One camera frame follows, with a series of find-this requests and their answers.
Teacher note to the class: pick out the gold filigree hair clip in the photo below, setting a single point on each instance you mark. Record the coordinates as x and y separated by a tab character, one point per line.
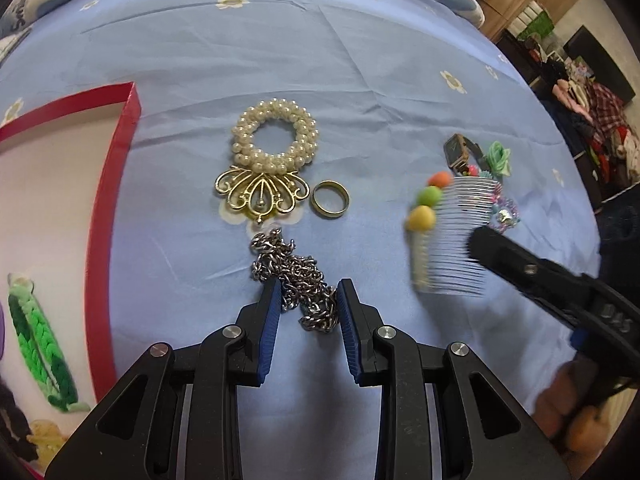
260	195

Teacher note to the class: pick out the clear hair comb with pompoms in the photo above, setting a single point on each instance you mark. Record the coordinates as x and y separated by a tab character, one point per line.
450	240

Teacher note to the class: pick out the blue floral bedsheet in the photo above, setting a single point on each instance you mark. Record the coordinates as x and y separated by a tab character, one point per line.
350	85

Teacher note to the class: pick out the red cardboard box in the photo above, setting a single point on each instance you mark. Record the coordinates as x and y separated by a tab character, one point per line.
107	240

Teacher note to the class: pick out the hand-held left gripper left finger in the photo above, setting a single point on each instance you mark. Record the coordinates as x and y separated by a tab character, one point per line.
270	330

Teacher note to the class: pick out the pile of clothes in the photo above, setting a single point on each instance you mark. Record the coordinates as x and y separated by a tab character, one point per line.
600	110

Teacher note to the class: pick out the yellow claw hair clip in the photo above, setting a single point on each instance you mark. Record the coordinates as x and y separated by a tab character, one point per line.
45	437

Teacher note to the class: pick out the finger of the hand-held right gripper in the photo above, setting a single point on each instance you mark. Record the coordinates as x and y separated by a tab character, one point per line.
500	255

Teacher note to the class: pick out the square wrist watch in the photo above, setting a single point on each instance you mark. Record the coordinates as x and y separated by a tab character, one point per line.
454	149

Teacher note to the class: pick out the pearl bead scrunchie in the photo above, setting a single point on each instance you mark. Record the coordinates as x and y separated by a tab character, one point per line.
245	130

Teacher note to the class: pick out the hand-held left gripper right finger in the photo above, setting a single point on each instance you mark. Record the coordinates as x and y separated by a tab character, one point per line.
350	330

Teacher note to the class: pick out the black scrunchie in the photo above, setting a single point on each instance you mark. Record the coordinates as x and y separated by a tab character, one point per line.
12	425

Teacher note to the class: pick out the person's right hand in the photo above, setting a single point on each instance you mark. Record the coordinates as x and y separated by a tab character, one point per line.
570	405

